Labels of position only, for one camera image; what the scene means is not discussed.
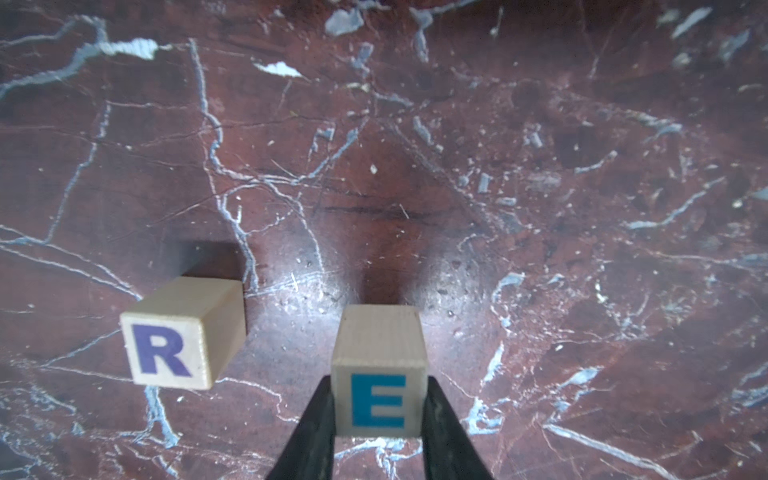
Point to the wooden block letter E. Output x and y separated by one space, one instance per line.
379 372

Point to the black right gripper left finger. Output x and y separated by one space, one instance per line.
309 452

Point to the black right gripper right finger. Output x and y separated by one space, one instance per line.
448 452

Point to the wooden block letter R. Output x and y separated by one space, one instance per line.
184 334

